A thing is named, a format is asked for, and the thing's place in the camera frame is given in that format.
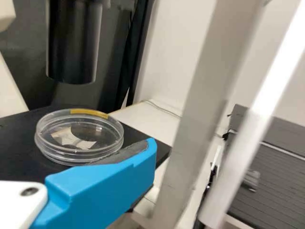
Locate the black platform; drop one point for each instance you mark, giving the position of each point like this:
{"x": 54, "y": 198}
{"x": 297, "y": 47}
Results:
{"x": 274, "y": 190}
{"x": 286, "y": 126}

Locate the white pipette stand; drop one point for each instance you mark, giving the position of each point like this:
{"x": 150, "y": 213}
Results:
{"x": 240, "y": 155}

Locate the cream microscope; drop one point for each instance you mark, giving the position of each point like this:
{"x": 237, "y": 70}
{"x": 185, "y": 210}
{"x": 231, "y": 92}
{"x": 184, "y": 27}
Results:
{"x": 71, "y": 47}

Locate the petri dish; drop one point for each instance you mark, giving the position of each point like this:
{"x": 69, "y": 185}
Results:
{"x": 78, "y": 124}

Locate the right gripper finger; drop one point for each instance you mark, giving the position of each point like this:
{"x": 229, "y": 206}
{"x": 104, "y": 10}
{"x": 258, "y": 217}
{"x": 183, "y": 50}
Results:
{"x": 100, "y": 190}

